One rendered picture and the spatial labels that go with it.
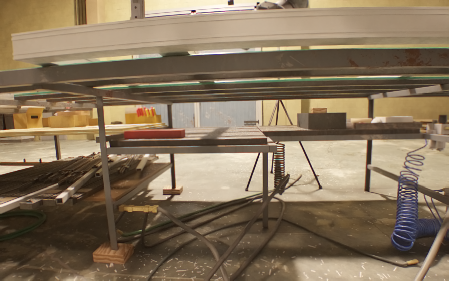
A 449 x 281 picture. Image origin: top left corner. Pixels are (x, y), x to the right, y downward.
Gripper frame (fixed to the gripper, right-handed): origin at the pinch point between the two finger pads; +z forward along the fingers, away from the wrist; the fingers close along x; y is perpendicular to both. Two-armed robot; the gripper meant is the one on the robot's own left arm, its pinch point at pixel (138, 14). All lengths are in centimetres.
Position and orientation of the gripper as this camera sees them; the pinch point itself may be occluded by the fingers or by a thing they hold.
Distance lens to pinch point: 68.1
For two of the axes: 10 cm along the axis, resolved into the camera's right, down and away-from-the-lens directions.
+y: -10.0, 0.2, 0.8
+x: -0.8, 1.2, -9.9
